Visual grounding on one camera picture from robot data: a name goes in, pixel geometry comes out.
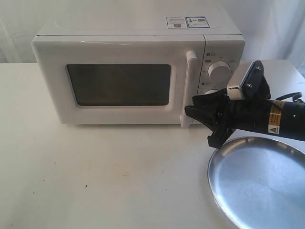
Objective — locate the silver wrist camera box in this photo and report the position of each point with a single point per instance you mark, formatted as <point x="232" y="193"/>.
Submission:
<point x="245" y="81"/>

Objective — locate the white label sticker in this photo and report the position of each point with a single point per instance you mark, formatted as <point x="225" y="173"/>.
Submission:
<point x="176" y="23"/>

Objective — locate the upper white control knob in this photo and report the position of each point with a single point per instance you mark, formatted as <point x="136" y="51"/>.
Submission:
<point x="219" y="70"/>

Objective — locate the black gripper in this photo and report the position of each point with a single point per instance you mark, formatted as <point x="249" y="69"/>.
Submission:
<point x="219" y="114"/>

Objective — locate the blue label sticker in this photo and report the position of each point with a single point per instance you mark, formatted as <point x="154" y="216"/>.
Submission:
<point x="197" y="22"/>

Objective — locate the white microwave oven body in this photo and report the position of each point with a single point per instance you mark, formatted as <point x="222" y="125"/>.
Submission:
<point x="223" y="40"/>

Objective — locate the round stainless steel tray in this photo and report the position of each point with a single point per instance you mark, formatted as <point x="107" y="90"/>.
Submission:
<point x="259" y="183"/>

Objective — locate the lower white control knob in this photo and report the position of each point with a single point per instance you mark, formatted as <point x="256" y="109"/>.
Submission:
<point x="211" y="91"/>

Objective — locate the white control knob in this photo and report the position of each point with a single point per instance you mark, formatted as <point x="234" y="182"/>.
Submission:
<point x="219" y="70"/>
<point x="211" y="91"/>

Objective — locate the white microwave door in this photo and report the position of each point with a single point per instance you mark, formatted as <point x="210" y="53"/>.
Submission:
<point x="121" y="79"/>

